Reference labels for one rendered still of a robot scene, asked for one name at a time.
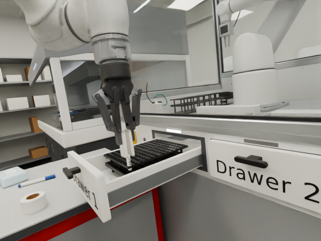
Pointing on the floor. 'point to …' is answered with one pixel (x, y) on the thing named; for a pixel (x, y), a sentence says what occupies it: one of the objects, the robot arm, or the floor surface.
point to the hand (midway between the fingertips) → (125, 143)
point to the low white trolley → (75, 212)
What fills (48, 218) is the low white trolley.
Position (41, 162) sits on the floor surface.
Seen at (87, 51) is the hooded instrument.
